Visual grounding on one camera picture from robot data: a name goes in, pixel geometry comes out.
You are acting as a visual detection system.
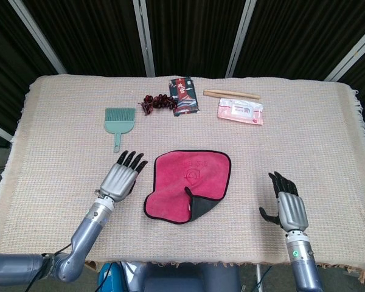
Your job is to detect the beige woven tablecloth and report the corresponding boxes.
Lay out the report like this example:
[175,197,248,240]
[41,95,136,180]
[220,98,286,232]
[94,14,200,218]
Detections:
[0,74,365,274]

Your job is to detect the teal hand brush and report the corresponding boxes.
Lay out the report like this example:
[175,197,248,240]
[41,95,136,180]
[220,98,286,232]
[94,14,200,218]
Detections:
[104,108,137,153]

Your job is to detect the blue cover under table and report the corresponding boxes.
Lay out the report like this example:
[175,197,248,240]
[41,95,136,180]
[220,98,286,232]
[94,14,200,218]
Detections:
[97,263,131,292]

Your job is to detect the pink cloth with black edge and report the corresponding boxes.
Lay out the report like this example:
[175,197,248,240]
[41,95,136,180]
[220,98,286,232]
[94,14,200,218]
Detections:
[143,148,232,225]

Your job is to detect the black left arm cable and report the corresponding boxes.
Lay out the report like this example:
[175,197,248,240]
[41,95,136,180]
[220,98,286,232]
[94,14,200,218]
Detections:
[16,243,72,292]

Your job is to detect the dark printed packet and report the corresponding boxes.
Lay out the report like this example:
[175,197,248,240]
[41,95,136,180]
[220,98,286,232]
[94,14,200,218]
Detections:
[169,77,201,117]

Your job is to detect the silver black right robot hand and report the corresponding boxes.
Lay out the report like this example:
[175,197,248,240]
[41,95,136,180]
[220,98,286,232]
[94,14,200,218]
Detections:
[259,171,310,232]

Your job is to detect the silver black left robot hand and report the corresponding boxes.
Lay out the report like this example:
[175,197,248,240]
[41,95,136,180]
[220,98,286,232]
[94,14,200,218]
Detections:
[99,150,148,203]

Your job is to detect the pink wet wipes pack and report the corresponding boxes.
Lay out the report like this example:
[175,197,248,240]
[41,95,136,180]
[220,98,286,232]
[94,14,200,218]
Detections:
[216,97,264,125]

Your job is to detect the grey-blue robot torso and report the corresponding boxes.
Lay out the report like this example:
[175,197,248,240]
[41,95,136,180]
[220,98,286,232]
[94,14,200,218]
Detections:
[130,263,243,292]

